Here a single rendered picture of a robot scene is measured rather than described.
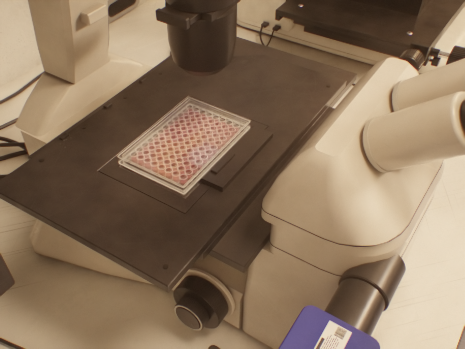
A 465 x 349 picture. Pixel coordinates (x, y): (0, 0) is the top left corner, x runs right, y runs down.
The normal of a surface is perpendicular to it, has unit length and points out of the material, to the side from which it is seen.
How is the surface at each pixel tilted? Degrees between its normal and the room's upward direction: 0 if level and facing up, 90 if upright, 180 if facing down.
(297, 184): 78
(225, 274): 0
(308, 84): 0
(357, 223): 67
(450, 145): 94
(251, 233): 0
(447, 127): 71
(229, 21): 90
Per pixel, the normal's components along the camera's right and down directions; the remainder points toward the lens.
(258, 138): 0.00, -0.72
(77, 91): 0.84, 0.38
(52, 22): -0.55, 0.58
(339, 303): -0.47, -0.81
